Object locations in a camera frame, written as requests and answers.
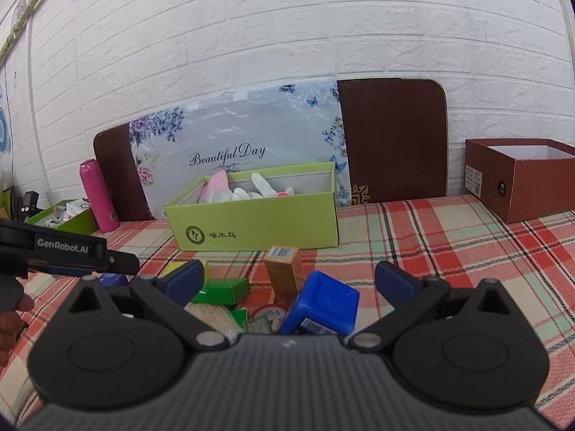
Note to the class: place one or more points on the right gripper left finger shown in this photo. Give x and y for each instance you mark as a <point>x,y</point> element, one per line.
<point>184,283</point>

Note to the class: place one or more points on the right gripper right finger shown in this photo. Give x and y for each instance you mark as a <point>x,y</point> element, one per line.
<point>395,285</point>

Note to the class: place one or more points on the pack of wooden toothpicks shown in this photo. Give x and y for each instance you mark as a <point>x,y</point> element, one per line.
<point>219,318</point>

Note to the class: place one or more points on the blue plastic container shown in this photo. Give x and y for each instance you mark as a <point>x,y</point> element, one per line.
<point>324,306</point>

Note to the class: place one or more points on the white cotton glove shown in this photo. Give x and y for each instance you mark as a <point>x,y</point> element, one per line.
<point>263,190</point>

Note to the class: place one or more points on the white glove pink cuff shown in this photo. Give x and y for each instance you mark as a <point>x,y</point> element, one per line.
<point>216,189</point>

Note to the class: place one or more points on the person left hand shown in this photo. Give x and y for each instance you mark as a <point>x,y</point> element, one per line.
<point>13,301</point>

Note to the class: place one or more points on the white yellow medicine box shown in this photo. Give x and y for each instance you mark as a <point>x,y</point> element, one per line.
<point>177,264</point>

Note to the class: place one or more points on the green flat box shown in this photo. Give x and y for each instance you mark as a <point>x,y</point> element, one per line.
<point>223,292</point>

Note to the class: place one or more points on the green tray of items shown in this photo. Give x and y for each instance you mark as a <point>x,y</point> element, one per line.
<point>69,215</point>

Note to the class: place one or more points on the small dark blue box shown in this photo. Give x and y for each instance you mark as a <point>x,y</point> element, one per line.
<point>108,280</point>

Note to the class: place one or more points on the pink thermos bottle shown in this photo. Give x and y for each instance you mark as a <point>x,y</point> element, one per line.
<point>98,195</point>

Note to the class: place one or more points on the green floral small box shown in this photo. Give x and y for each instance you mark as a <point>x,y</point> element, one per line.
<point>254,325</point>

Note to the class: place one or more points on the red round tape tin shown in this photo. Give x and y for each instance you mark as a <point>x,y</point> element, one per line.
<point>274,314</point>

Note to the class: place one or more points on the gold tall box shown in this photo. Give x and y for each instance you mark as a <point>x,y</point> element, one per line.
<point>285,271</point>

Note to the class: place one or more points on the light green cardboard box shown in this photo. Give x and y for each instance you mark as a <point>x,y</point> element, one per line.
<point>305,220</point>

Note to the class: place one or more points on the brown wooden headboard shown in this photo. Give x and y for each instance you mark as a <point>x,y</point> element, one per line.
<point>396,129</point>

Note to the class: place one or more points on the brown shoe box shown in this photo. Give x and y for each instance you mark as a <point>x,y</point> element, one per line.
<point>521,179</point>

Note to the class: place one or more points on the floral Beautiful Day pillow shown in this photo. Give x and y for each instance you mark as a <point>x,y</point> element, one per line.
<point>281,125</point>

